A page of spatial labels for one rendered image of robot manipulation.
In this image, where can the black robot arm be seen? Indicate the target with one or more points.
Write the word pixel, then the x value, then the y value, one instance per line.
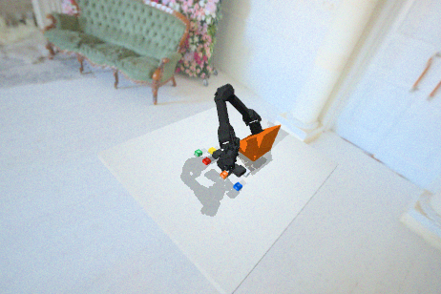
pixel 226 131

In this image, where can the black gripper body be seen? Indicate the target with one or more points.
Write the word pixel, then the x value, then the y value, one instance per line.
pixel 237 169

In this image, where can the blue block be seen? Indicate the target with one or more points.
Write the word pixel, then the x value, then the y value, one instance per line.
pixel 237 186

